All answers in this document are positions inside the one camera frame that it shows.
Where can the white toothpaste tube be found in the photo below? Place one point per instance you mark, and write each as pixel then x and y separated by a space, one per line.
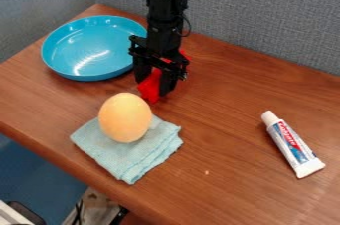
pixel 298 155

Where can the orange egg-shaped object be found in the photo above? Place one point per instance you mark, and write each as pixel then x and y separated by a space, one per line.
pixel 125 117

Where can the blue plate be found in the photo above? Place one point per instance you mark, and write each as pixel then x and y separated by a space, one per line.
pixel 88 49

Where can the light blue folded cloth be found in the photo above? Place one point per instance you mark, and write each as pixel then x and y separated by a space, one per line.
pixel 129 160

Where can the red rectangular block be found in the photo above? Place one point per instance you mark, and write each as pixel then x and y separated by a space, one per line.
pixel 172 61

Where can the grey object under table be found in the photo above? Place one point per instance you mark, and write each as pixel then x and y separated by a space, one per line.
pixel 98 208

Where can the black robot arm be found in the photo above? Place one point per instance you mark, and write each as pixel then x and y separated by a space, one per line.
pixel 164 10

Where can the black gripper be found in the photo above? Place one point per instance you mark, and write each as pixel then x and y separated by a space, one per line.
pixel 161 41

